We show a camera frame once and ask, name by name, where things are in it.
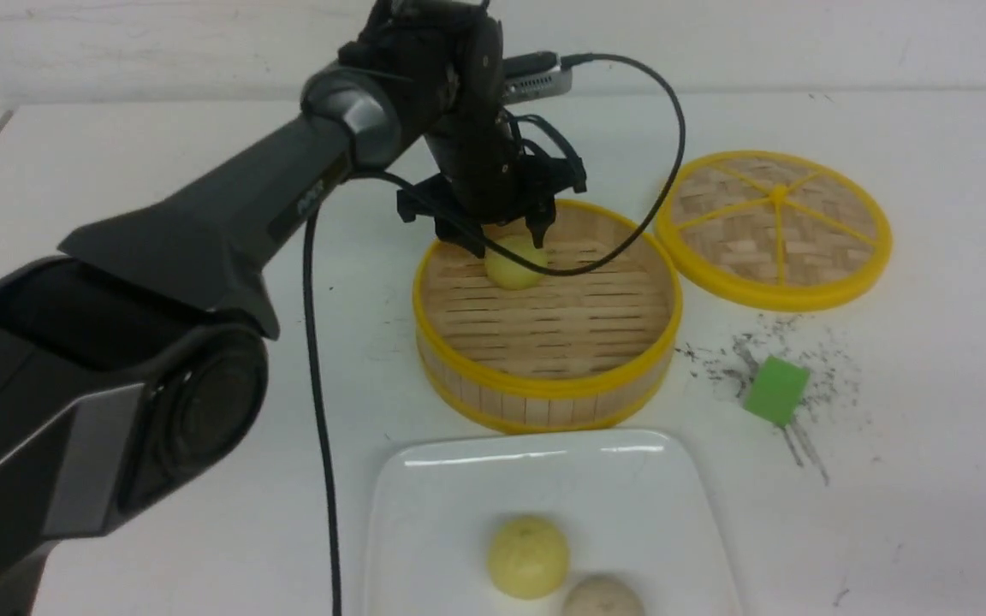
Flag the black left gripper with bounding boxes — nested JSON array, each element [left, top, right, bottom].
[[396, 110, 587, 260]]

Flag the white rectangular plate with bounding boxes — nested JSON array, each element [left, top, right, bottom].
[[359, 429, 744, 615]]

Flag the yellow steamed bun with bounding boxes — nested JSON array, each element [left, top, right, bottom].
[[486, 515, 571, 601], [483, 234, 549, 291]]

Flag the green foam block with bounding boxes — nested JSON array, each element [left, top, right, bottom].
[[743, 356, 811, 428]]

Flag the yellow bamboo steamer lid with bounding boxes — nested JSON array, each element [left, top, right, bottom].
[[655, 151, 894, 313]]

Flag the yellow bamboo steamer basket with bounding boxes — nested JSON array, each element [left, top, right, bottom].
[[412, 233, 682, 434]]

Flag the white steamed bun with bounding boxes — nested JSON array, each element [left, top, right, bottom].
[[561, 576, 645, 616]]

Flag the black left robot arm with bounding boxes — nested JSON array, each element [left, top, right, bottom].
[[0, 1, 585, 615]]

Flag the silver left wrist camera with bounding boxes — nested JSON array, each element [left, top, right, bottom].
[[502, 51, 573, 105]]

